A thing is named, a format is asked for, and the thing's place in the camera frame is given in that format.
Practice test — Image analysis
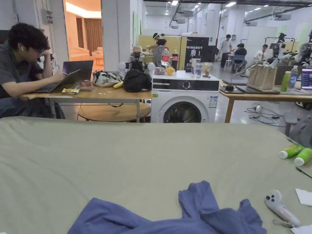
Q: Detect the white washing machine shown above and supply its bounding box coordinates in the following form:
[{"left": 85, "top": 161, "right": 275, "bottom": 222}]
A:
[{"left": 150, "top": 46, "right": 220, "bottom": 123}]

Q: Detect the round wooden low table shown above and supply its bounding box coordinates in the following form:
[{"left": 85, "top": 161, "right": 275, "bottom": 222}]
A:
[{"left": 77, "top": 102, "right": 151, "bottom": 122}]

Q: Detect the bed with pale green sheet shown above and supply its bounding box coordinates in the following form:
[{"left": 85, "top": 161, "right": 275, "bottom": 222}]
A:
[{"left": 0, "top": 116, "right": 312, "bottom": 234}]

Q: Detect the wooden table with laptop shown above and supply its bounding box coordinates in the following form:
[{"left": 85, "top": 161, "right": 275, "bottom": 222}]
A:
[{"left": 20, "top": 46, "right": 156, "bottom": 123}]

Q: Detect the black banner stand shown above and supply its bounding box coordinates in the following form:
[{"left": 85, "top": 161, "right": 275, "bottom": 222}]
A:
[{"left": 184, "top": 37, "right": 210, "bottom": 71}]

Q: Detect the blue shirt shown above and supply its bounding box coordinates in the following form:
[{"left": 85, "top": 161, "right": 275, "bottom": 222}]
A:
[{"left": 67, "top": 180, "right": 267, "bottom": 234}]

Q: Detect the wooden table with woven bag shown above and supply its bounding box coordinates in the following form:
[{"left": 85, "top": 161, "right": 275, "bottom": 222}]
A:
[{"left": 219, "top": 61, "right": 312, "bottom": 123}]

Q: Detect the green bottle with white cap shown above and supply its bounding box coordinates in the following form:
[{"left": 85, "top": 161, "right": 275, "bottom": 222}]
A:
[
  {"left": 279, "top": 144, "right": 304, "bottom": 159},
  {"left": 293, "top": 147, "right": 312, "bottom": 166}
]

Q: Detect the white humanoid robot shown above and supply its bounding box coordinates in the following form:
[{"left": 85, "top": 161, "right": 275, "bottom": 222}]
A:
[{"left": 267, "top": 32, "right": 298, "bottom": 67}]

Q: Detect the grey chair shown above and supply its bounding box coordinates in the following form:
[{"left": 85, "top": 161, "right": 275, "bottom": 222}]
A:
[{"left": 283, "top": 111, "right": 312, "bottom": 144}]

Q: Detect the white hand controller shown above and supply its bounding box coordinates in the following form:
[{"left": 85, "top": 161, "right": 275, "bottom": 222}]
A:
[{"left": 264, "top": 190, "right": 301, "bottom": 228}]

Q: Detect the white paper sheet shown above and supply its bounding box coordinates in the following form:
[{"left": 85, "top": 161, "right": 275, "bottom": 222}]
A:
[
  {"left": 290, "top": 225, "right": 312, "bottom": 234},
  {"left": 295, "top": 188, "right": 312, "bottom": 206}
]

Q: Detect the black cable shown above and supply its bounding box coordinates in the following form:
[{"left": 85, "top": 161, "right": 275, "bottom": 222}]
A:
[{"left": 295, "top": 166, "right": 312, "bottom": 178}]

